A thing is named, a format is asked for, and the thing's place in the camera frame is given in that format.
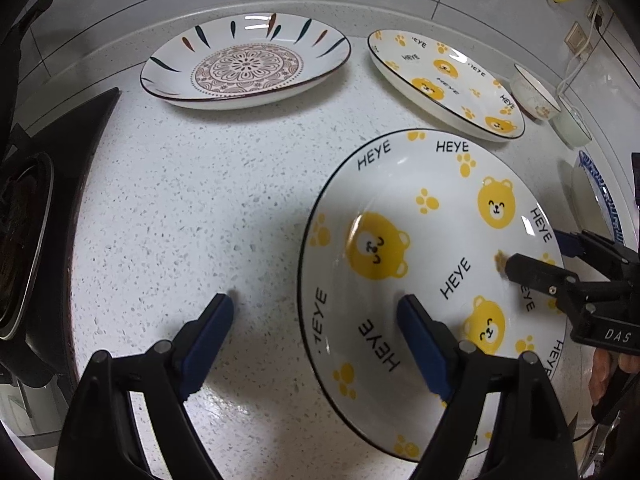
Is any blue white patterned bowl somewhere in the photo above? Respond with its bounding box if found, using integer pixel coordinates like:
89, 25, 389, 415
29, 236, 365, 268
570, 150, 625, 244

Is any large yellow bear plate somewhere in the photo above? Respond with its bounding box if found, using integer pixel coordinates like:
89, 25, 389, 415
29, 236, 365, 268
297, 129, 566, 462

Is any pale green floral bowl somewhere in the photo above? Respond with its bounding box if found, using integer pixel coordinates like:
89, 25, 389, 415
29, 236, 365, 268
550, 96, 592, 148

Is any black power cable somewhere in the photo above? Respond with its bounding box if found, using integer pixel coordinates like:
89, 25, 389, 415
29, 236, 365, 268
594, 14, 640, 91

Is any beige wall socket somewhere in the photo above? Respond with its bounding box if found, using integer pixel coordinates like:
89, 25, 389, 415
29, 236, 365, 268
564, 22, 593, 56

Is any right hand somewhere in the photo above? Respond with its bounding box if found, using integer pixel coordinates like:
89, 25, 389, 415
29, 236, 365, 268
588, 349, 624, 405

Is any mandala pattern plate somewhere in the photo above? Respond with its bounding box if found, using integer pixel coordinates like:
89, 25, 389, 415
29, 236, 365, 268
140, 12, 352, 110

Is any black gas stove top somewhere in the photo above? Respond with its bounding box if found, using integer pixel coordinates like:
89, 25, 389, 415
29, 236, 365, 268
1, 88, 120, 388

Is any small bear pattern bowl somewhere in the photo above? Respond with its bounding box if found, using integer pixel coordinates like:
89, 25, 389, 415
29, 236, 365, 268
510, 63, 561, 122

